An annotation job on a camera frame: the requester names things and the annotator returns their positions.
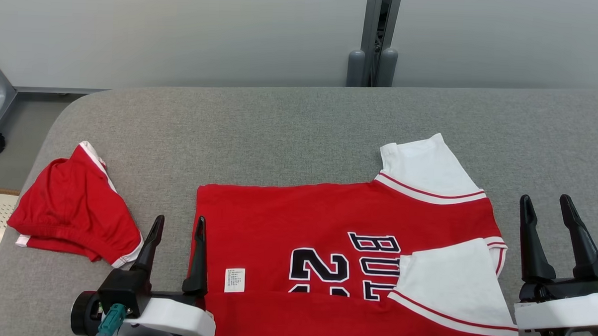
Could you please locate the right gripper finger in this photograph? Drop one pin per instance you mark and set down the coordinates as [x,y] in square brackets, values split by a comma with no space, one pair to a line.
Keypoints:
[584,252]
[532,251]

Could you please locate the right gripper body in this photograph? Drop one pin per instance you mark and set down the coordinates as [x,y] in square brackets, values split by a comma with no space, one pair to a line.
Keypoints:
[562,311]

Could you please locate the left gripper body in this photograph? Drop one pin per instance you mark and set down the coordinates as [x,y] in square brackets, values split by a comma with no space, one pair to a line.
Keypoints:
[174,318]

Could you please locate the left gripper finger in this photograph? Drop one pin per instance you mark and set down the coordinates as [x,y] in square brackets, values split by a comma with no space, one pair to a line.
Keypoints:
[149,252]
[198,264]

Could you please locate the red shorts white trim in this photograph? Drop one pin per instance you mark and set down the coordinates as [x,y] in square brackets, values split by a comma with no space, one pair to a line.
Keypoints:
[69,204]

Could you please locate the red basketball jersey white sleeves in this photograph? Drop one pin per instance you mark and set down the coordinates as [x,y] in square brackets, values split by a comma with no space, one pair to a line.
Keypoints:
[302,218]

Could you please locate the grey metal stand leg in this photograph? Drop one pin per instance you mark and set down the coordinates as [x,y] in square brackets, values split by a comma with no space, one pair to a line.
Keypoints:
[3,98]

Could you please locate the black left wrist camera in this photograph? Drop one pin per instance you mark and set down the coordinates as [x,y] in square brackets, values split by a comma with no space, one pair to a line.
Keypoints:
[120,291]

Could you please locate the teal left camera connector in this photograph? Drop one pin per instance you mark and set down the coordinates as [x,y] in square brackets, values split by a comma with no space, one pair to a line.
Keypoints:
[110,320]

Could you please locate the grey cylindrical post foot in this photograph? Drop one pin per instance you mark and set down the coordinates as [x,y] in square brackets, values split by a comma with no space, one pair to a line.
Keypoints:
[387,66]
[356,68]

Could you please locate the grey metal partition post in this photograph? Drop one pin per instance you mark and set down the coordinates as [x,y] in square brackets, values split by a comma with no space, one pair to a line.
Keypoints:
[371,21]

